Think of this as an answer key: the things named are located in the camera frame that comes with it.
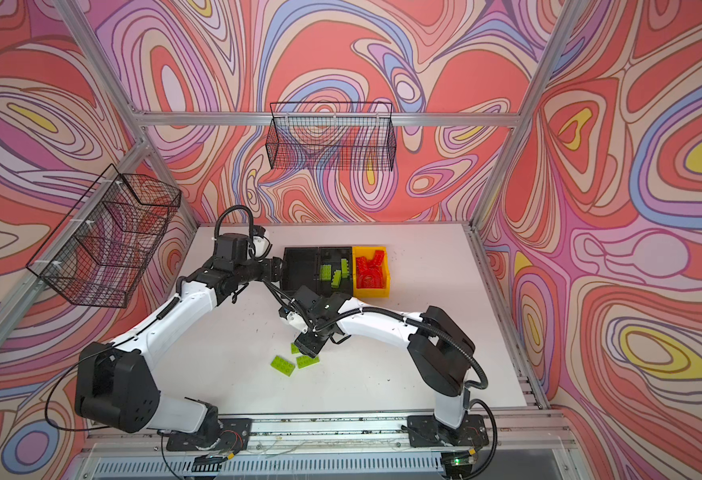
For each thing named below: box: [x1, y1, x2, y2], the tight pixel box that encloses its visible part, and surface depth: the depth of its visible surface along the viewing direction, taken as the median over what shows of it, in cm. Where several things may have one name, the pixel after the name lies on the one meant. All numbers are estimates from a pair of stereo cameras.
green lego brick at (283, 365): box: [270, 355, 296, 377], surface depth 85 cm
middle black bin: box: [318, 247, 353, 297], surface depth 104 cm
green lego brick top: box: [320, 264, 332, 281], surface depth 106 cm
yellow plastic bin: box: [352, 246, 390, 298], surface depth 101 cm
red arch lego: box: [356, 250, 385, 289], surface depth 103 cm
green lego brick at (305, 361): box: [296, 355, 321, 369], surface depth 86 cm
